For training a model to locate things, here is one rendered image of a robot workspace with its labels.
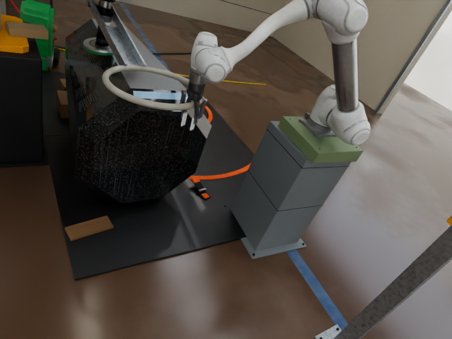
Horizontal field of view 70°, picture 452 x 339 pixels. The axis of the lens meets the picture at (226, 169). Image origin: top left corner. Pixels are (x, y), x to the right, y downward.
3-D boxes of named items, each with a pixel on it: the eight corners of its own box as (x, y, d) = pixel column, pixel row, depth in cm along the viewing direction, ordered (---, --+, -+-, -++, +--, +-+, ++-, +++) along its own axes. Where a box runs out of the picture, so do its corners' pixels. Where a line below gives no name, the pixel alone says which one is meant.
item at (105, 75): (85, 68, 157) (85, 62, 155) (170, 70, 189) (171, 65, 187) (131, 114, 130) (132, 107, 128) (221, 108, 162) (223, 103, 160)
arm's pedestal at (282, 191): (272, 200, 272) (315, 119, 227) (306, 247, 239) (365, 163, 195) (220, 206, 246) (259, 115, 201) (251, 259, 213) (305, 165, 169)
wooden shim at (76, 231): (70, 241, 180) (70, 239, 179) (64, 229, 185) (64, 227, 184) (113, 228, 196) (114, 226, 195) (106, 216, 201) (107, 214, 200)
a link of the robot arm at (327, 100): (325, 114, 199) (343, 81, 186) (342, 130, 186) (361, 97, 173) (304, 111, 192) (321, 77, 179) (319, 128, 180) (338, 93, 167)
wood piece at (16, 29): (10, 36, 183) (9, 27, 180) (6, 29, 188) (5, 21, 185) (48, 39, 195) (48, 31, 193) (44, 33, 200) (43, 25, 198)
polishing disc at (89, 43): (95, 54, 184) (95, 52, 183) (77, 41, 194) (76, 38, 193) (127, 50, 198) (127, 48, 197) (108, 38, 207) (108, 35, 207)
